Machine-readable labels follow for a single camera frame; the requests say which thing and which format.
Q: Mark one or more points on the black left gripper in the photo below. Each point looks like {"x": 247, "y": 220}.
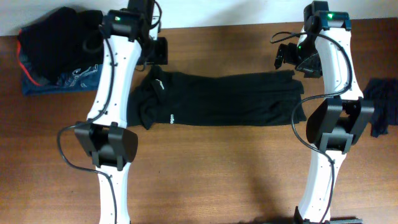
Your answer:
{"x": 162, "y": 57}

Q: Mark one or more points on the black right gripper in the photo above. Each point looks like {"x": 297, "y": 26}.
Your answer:
{"x": 314, "y": 70}

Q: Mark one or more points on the black t-shirt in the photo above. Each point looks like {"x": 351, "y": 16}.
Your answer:
{"x": 251, "y": 99}

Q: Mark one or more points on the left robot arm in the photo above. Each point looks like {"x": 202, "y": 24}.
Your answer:
{"x": 130, "y": 39}

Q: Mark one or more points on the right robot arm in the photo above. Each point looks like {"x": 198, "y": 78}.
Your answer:
{"x": 323, "y": 51}

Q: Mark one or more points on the folded blue jeans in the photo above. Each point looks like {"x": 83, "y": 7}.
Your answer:
{"x": 80, "y": 79}

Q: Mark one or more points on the crumpled dark navy garment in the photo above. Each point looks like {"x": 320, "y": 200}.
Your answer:
{"x": 383, "y": 93}

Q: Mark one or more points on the folded black garment on pile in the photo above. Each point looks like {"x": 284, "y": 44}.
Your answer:
{"x": 64, "y": 41}

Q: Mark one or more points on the grey garment with pink trim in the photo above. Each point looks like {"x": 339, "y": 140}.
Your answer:
{"x": 28, "y": 67}

